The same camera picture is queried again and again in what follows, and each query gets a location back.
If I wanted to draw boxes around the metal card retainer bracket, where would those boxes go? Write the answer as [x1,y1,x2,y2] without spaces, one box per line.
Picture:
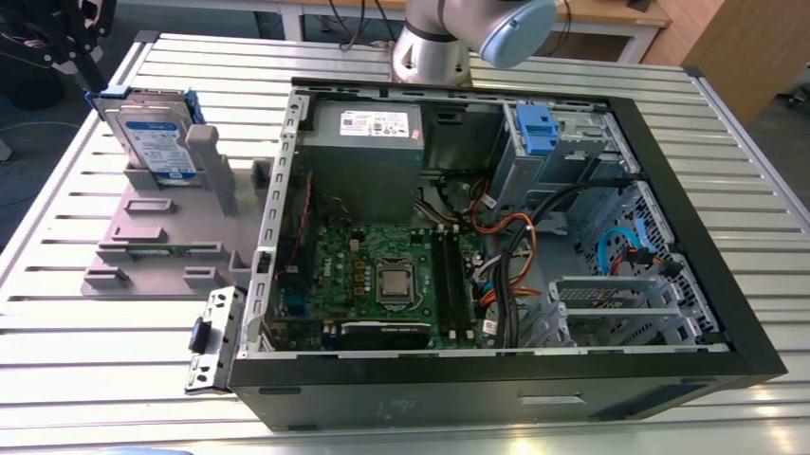
[182,286,248,394]

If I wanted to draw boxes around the white floor cable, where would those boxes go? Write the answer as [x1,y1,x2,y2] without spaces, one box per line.
[0,120,86,135]

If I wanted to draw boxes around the grey parts rack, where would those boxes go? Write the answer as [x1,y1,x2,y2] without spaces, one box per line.
[81,123,280,300]

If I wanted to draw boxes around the metal optical drive cage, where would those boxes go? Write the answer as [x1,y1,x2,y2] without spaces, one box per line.
[489,101,640,214]

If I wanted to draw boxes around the black power wire connector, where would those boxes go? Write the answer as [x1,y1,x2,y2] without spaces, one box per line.
[623,244,684,279]

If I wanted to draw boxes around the black office chair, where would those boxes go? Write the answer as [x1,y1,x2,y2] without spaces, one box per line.
[0,0,70,111]

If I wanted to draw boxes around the black RAM slot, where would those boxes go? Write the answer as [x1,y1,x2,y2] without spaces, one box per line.
[448,226,477,340]
[432,226,457,340]

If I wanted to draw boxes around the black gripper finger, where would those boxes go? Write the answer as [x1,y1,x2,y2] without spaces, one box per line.
[72,42,110,92]

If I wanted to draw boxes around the blue data wire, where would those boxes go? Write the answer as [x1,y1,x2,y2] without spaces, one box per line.
[593,220,652,276]

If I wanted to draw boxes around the green motherboard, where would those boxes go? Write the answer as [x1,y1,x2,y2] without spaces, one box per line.
[268,225,501,352]

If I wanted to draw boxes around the hard disk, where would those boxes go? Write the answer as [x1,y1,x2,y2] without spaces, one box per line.
[84,81,204,186]

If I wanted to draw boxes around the metal disk bay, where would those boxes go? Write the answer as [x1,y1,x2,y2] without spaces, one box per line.
[547,274,723,350]

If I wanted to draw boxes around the green RAM stick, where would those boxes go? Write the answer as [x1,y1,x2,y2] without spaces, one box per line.
[129,244,190,257]

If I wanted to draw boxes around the black open PC case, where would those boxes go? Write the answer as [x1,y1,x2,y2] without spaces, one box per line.
[224,75,789,432]

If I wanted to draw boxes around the silver CPU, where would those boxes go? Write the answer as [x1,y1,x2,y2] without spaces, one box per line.
[378,270,411,298]

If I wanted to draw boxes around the wooden top desk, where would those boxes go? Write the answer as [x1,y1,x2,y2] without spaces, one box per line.
[549,0,672,63]

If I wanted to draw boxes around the thick black cable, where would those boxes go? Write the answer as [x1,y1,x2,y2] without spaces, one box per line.
[492,174,640,350]

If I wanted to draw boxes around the black yellow wire bundle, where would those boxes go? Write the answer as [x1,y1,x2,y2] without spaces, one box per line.
[413,170,492,228]

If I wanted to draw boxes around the blue plastic drive latch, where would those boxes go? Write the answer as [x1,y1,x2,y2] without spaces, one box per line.
[515,102,561,155]

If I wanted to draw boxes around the grey power supply unit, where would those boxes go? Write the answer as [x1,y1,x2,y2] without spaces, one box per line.
[296,100,425,228]

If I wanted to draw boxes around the orange power wires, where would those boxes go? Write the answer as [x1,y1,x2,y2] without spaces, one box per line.
[473,212,540,309]

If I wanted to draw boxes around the CPU socket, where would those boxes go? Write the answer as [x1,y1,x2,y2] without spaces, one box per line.
[370,255,420,310]

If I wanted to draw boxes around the black graphics card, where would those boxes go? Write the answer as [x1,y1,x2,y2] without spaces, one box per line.
[321,319,431,352]

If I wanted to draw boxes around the thin red wire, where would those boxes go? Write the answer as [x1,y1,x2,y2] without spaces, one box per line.
[286,171,314,274]

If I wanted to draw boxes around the white framed desk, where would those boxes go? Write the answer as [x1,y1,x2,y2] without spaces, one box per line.
[93,0,412,44]

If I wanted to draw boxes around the wooden cabinet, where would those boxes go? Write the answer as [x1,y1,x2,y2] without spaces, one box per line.
[641,0,810,127]

